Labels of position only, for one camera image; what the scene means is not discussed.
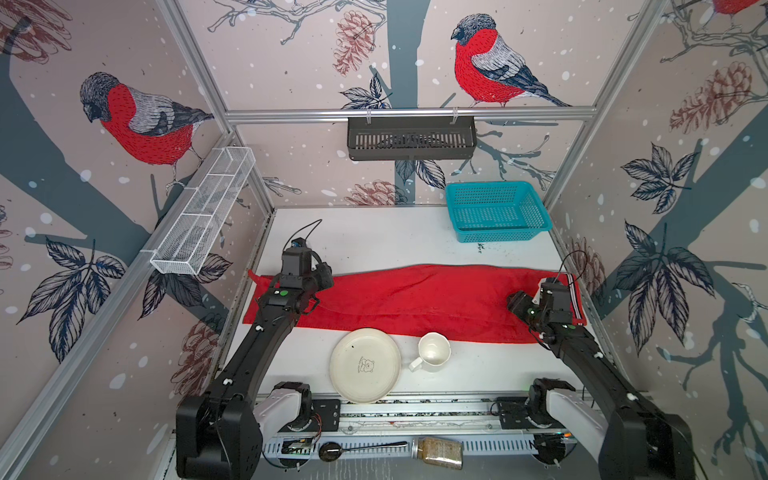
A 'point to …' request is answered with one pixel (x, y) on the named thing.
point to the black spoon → (331, 451)
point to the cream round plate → (365, 365)
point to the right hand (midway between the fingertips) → (514, 303)
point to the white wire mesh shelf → (201, 211)
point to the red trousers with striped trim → (455, 303)
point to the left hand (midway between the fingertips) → (324, 269)
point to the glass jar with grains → (442, 452)
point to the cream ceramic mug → (434, 350)
